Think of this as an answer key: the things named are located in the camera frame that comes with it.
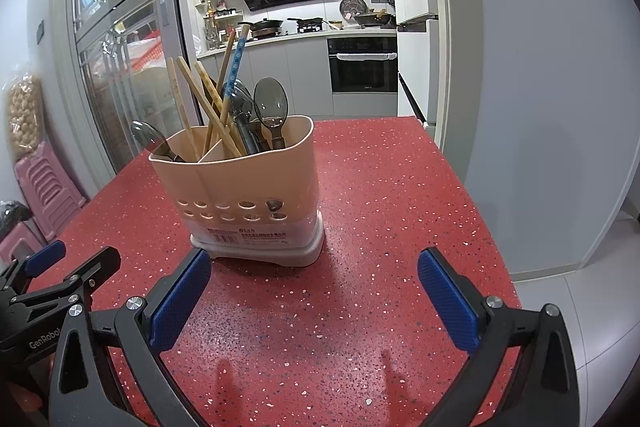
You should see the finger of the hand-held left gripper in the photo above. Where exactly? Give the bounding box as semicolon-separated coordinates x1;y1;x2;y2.
0;239;67;293
10;247;122;323

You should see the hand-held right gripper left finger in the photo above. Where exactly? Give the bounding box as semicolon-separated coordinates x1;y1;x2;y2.
47;248;213;427

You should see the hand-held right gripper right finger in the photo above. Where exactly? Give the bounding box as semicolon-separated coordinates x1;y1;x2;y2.
417;247;583;427

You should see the beige plastic utensil holder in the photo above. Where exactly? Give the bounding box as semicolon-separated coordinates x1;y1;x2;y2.
148;115;326;268

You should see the blue patterned chopstick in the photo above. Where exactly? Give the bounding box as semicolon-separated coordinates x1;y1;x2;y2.
219;36;249;148

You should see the small pink stool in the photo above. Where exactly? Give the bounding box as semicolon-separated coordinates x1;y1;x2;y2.
0;222;38;265

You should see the black plastic bag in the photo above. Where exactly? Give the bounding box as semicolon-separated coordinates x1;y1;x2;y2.
0;200;32;238

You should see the stack of pink stools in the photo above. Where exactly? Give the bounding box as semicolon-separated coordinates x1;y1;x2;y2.
14;142;87;243

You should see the bag of round snacks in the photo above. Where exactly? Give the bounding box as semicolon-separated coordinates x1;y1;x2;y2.
6;74;43;160

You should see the sliding glass door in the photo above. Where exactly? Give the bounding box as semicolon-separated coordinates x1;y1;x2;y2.
52;0;201;178

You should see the red plastic basket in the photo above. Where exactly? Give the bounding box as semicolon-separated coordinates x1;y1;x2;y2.
127;32;163;68

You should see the white refrigerator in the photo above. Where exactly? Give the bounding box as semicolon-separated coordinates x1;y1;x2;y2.
397;0;443;128

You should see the black built-in oven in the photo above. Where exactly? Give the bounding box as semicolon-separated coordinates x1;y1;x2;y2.
327;36;399;94

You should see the white kitchen counter cabinet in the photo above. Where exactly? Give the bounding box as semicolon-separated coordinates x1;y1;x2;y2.
196;31;399;118

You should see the spice rack with bottles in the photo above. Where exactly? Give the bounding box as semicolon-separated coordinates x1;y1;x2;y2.
202;0;246;50

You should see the black wok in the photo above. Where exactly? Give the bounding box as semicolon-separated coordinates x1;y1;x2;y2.
237;18;285;38

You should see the metal wok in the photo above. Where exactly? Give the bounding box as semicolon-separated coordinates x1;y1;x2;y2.
352;9;396;28

